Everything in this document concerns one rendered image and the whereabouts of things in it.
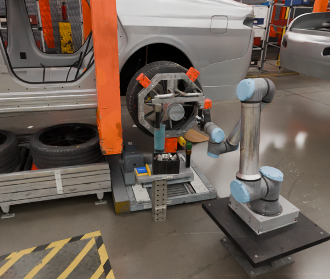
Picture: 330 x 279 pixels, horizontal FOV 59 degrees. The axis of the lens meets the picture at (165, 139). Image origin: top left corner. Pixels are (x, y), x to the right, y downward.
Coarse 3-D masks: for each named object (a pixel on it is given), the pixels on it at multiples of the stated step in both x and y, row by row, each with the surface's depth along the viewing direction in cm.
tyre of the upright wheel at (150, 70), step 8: (152, 64) 244; (160, 64) 238; (168, 64) 237; (176, 64) 241; (144, 72) 237; (152, 72) 232; (160, 72) 234; (168, 72) 236; (176, 72) 238; (184, 72) 239; (136, 80) 238; (128, 88) 249; (136, 88) 234; (200, 88) 249; (128, 96) 245; (136, 96) 236; (128, 104) 245; (136, 104) 239; (136, 112) 242; (136, 120) 245; (144, 128) 250; (152, 136) 255
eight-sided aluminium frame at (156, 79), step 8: (152, 80) 231; (184, 80) 238; (144, 88) 231; (152, 88) 229; (144, 96) 229; (144, 120) 238; (192, 120) 251; (152, 128) 243; (184, 128) 251; (168, 136) 250; (176, 136) 252
